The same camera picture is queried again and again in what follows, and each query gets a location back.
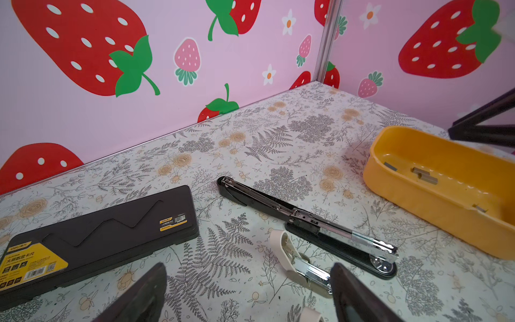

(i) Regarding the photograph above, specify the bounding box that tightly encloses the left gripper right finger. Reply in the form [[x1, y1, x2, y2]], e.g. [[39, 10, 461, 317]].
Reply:
[[330, 263, 402, 322]]

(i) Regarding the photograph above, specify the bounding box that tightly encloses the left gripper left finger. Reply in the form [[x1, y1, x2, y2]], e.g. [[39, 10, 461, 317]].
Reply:
[[94, 262, 167, 322]]

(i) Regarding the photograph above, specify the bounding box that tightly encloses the black stapler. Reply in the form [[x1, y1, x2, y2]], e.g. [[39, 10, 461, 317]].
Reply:
[[217, 176, 398, 280]]

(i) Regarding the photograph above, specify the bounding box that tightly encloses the black tool case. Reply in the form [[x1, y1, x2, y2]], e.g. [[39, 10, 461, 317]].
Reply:
[[1, 185, 199, 311]]

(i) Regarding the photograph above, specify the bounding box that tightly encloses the yellow plastic tray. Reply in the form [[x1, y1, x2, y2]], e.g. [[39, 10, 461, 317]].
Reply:
[[363, 126, 514, 260]]

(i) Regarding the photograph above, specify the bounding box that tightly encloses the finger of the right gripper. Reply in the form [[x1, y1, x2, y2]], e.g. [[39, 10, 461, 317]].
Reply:
[[447, 89, 514, 147]]

